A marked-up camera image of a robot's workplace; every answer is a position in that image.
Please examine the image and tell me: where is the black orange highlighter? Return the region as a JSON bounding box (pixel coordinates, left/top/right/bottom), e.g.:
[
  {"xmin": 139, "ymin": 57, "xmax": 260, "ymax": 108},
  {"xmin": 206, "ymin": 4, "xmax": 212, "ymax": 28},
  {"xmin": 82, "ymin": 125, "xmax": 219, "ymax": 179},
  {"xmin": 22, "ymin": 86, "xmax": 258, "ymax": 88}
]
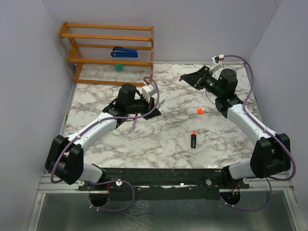
[{"xmin": 191, "ymin": 130, "xmax": 197, "ymax": 148}]

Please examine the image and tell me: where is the pink highlighter pen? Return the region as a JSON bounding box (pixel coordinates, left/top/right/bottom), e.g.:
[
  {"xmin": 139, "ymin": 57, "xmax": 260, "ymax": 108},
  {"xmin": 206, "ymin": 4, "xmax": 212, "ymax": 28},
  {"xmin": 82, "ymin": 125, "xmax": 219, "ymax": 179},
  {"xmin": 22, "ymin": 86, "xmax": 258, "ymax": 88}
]
[{"xmin": 131, "ymin": 119, "xmax": 137, "ymax": 130}]

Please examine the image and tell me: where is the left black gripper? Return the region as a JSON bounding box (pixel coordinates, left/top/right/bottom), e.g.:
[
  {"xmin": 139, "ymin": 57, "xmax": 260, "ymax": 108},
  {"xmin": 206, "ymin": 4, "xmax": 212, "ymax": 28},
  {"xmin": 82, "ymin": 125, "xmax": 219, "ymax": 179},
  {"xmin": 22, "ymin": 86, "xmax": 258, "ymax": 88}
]
[{"xmin": 127, "ymin": 93, "xmax": 161, "ymax": 120}]

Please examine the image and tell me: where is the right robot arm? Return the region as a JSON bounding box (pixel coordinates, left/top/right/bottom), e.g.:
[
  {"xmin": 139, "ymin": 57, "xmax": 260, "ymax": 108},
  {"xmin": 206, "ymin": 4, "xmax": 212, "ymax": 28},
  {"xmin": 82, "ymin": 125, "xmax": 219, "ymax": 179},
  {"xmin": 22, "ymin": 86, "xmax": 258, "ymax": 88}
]
[{"xmin": 180, "ymin": 66, "xmax": 291, "ymax": 188}]

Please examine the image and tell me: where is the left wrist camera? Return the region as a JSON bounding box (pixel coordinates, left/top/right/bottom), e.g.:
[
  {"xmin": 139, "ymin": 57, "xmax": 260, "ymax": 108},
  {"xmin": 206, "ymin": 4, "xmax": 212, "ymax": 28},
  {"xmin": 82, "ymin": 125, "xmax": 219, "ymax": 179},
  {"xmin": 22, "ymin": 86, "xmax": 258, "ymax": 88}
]
[{"xmin": 141, "ymin": 84, "xmax": 157, "ymax": 102}]

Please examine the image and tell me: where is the blue stapler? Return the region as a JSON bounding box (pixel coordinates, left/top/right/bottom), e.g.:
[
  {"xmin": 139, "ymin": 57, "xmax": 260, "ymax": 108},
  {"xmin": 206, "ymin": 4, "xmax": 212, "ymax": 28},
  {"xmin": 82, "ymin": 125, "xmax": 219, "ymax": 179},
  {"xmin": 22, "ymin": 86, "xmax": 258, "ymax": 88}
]
[{"xmin": 111, "ymin": 47, "xmax": 138, "ymax": 58}]

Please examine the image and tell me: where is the white green-tipped pen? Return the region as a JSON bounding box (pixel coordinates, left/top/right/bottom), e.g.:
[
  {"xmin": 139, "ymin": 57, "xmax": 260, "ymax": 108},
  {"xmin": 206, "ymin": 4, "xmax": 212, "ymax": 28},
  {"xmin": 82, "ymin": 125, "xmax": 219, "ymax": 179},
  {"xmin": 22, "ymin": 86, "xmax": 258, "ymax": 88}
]
[{"xmin": 160, "ymin": 92, "xmax": 170, "ymax": 106}]

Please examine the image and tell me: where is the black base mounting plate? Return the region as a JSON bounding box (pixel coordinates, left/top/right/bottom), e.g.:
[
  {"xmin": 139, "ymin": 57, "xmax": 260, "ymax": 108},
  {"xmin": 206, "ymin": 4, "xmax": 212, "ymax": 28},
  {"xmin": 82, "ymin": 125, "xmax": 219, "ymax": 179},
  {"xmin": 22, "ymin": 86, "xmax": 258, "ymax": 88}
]
[{"xmin": 78, "ymin": 168, "xmax": 249, "ymax": 200}]

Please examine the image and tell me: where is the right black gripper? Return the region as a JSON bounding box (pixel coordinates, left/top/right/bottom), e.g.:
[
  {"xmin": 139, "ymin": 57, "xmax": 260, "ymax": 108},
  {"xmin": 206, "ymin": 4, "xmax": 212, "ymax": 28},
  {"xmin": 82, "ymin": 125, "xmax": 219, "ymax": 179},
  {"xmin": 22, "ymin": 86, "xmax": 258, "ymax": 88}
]
[{"xmin": 180, "ymin": 65, "xmax": 223, "ymax": 98}]

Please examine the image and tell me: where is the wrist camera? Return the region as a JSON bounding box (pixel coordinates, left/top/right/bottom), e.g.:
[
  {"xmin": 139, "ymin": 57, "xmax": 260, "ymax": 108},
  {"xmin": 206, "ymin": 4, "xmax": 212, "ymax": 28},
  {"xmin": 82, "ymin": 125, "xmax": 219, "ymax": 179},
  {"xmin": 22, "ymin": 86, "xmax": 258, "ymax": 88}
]
[
  {"xmin": 210, "ymin": 54, "xmax": 225, "ymax": 73},
  {"xmin": 141, "ymin": 84, "xmax": 157, "ymax": 102}
]

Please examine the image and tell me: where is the aluminium frame rail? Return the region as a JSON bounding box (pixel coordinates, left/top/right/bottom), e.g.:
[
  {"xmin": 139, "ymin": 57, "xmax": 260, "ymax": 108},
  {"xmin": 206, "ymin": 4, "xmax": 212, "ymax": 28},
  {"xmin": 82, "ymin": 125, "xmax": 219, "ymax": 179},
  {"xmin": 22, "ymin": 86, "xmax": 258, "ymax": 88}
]
[{"xmin": 37, "ymin": 174, "xmax": 295, "ymax": 193}]

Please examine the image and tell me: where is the wooden shelf rack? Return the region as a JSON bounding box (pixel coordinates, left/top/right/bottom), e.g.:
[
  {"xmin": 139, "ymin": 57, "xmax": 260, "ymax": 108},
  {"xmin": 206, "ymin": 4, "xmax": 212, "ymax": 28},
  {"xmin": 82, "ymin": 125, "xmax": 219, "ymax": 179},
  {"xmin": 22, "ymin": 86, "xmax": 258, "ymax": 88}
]
[{"xmin": 59, "ymin": 22, "xmax": 154, "ymax": 87}]

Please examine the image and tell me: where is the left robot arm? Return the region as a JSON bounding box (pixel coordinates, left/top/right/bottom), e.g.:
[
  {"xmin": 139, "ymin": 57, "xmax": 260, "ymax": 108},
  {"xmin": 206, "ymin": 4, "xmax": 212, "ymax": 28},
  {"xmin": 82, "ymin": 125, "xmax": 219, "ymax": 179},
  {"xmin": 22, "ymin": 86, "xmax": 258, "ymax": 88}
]
[{"xmin": 45, "ymin": 83, "xmax": 161, "ymax": 190}]

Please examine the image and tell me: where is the green eraser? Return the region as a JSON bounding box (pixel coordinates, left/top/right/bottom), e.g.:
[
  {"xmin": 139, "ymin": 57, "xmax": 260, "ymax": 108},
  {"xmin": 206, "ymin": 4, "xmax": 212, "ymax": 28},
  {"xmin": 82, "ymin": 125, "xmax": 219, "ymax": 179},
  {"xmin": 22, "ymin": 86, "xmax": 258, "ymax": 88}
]
[{"xmin": 115, "ymin": 64, "xmax": 124, "ymax": 72}]

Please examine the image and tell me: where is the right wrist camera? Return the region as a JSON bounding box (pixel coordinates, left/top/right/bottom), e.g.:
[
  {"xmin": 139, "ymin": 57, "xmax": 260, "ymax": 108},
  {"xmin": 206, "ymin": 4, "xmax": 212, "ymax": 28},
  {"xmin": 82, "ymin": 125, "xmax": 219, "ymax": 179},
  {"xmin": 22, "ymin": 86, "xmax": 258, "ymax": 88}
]
[{"xmin": 210, "ymin": 54, "xmax": 225, "ymax": 73}]

